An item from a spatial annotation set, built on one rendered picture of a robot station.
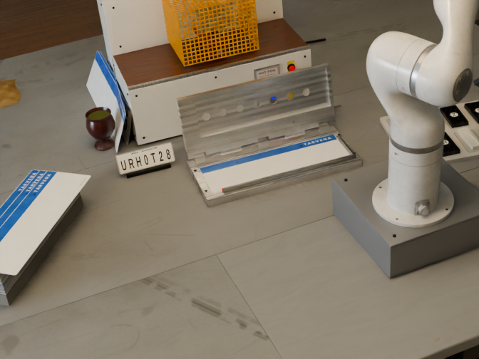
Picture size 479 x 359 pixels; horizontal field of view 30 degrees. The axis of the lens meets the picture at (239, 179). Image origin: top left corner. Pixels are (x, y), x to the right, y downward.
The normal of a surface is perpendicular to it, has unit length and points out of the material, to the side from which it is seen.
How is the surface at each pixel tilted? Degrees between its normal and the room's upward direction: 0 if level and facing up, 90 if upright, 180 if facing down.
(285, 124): 79
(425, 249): 90
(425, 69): 54
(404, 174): 92
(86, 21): 0
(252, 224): 0
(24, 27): 0
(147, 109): 90
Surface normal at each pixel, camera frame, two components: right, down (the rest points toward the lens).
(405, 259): 0.38, 0.50
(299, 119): 0.29, 0.35
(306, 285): -0.09, -0.82
